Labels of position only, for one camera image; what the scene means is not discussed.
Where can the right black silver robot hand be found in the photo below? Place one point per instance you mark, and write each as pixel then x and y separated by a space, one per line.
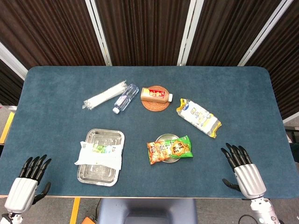
pixel 250 179

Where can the white snack packet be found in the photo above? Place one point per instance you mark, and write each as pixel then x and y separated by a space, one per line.
pixel 98 157

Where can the clear plastic water bottle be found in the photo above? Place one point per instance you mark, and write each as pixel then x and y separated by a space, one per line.
pixel 126 98

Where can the small metal bowl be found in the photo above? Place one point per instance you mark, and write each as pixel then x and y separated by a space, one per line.
pixel 167 136

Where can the rectangular steel tray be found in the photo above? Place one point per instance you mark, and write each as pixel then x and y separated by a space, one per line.
pixel 105 136

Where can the green orange snack bag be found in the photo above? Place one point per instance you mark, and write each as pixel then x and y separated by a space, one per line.
pixel 170 149

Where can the orange object on floor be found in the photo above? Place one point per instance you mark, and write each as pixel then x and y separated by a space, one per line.
pixel 90 220

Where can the white yellow food bag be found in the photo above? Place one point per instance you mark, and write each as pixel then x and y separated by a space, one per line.
pixel 198 116

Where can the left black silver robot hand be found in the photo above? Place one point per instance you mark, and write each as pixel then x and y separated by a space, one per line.
pixel 22 191

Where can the dark brown partition panel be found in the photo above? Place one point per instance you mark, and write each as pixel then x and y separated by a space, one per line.
pixel 226 30
pixel 144 30
pixel 285 58
pixel 46 30
pixel 8 86

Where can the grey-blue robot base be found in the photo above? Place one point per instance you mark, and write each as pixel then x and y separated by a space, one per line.
pixel 147 211

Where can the clear-wrapped white straw bundle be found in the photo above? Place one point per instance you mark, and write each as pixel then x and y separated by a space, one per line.
pixel 102 96

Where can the white partition post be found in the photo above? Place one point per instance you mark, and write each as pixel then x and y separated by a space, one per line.
pixel 187 32
pixel 98 30
pixel 264 32
pixel 11 61

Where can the brown drink bottle red label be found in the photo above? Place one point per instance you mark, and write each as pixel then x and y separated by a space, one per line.
pixel 154 94

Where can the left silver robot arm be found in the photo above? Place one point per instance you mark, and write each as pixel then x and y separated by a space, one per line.
pixel 11 218

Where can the round woven brown coaster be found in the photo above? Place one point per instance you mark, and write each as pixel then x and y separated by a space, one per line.
pixel 154 107

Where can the black box beside table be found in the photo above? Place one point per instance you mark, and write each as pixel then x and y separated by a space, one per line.
pixel 293 135

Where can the blue felt table cloth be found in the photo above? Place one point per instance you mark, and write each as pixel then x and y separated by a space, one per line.
pixel 58 116

